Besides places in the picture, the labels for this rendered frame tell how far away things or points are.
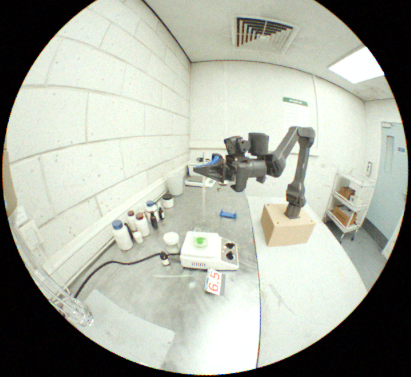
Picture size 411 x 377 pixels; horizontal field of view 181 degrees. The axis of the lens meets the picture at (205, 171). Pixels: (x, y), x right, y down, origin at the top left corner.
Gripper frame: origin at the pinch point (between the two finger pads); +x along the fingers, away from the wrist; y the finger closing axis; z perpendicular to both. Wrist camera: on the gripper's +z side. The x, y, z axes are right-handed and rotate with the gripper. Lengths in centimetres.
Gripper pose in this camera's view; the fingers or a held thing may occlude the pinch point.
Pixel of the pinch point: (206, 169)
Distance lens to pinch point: 34.3
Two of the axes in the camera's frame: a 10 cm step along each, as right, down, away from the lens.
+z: 0.3, -9.7, -2.5
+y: 2.5, 2.5, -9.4
